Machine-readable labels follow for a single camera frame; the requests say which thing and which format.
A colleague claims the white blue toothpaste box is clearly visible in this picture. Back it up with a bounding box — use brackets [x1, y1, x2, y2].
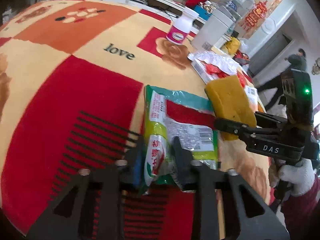
[191, 60, 258, 110]

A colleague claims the white TV cabinet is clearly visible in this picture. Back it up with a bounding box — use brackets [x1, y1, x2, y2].
[104, 0, 185, 20]

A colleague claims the yellow bag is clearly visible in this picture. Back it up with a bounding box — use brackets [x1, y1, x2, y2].
[225, 37, 241, 55]

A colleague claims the green snack bag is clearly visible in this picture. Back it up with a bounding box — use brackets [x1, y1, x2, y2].
[144, 85, 219, 186]

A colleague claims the white pink pill bottle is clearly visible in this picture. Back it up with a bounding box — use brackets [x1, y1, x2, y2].
[166, 7, 199, 45]

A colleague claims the red plastic bag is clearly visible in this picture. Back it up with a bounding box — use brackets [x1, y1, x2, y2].
[204, 63, 248, 88]

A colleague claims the colourful love blanket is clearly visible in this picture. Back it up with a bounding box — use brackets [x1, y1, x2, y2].
[0, 0, 272, 240]

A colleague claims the white tall carton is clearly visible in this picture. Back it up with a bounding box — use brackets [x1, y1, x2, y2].
[191, 5, 235, 50]

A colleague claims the white gloved right hand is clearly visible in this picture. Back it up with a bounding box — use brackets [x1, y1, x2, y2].
[268, 159, 316, 197]

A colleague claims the yellow sponge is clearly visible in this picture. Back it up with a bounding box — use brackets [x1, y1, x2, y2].
[204, 75, 257, 128]

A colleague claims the clear plastic wrapper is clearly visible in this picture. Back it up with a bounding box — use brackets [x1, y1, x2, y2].
[187, 50, 240, 75]

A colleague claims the blue storage basket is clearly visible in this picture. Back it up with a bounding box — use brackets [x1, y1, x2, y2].
[193, 5, 212, 21]

